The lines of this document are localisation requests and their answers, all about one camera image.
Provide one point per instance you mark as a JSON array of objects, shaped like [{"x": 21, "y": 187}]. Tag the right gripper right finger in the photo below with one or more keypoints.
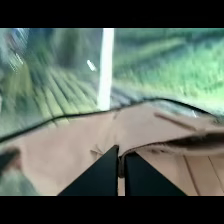
[{"x": 146, "y": 180}]

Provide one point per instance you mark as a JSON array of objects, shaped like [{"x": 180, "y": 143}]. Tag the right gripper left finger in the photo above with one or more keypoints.
[{"x": 100, "y": 178}]

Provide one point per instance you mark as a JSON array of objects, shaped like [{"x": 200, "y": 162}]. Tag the tan garment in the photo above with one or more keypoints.
[{"x": 63, "y": 150}]

